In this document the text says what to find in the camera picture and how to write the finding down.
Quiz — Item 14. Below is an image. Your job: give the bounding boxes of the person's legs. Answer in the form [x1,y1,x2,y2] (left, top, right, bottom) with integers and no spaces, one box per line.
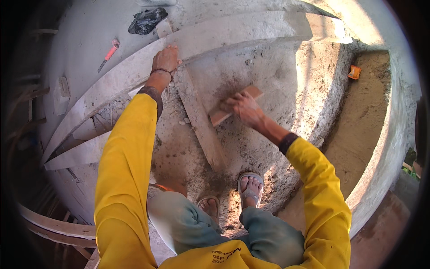
[147,172,305,268]

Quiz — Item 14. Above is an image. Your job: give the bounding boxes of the person's body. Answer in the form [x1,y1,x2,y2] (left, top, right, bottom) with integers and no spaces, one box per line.
[94,202,352,269]

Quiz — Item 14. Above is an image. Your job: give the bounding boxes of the orange handled chisel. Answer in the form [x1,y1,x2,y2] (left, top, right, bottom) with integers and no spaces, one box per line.
[97,39,121,74]

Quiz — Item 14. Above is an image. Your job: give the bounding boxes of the wooden plaster float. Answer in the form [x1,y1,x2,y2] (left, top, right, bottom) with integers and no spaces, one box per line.
[209,85,264,127]

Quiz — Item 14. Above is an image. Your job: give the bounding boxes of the long curved formwork board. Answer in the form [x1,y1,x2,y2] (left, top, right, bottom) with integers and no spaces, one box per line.
[41,10,353,165]

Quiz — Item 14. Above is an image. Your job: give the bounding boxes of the small wooden offcut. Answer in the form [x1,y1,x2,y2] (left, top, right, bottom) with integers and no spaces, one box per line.
[155,18,174,39]

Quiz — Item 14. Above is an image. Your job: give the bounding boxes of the stack of curved wooden boards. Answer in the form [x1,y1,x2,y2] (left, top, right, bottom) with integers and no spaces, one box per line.
[18,203,101,269]

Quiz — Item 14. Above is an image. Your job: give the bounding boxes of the person's right hand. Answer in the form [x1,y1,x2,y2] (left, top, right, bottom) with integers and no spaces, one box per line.
[220,92,267,130]

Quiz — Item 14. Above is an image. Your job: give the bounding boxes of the green plants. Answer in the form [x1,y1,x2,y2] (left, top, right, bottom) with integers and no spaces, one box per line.
[402,148,421,179]

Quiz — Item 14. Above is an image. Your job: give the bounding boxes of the cement covered wooden block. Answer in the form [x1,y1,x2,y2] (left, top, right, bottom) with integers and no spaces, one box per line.
[54,77,71,116]

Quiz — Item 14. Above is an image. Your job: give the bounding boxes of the black plastic bag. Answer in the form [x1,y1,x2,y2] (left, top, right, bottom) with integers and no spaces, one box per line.
[128,7,169,36]

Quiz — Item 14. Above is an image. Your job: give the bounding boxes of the orange snack packet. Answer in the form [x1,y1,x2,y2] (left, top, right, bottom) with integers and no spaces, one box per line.
[347,65,363,80]

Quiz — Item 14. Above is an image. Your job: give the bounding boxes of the dark cord bracelet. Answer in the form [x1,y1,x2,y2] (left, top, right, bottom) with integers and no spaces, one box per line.
[150,68,175,81]

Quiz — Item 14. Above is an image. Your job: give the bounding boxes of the pale flat formwork board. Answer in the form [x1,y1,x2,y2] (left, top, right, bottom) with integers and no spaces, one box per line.
[44,131,112,171]

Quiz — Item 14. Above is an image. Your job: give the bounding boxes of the straight wooden plank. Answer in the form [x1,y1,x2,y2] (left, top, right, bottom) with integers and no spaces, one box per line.
[173,67,230,173]

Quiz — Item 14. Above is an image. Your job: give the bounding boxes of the person's left hand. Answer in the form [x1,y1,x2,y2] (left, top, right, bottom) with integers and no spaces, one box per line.
[152,45,183,75]

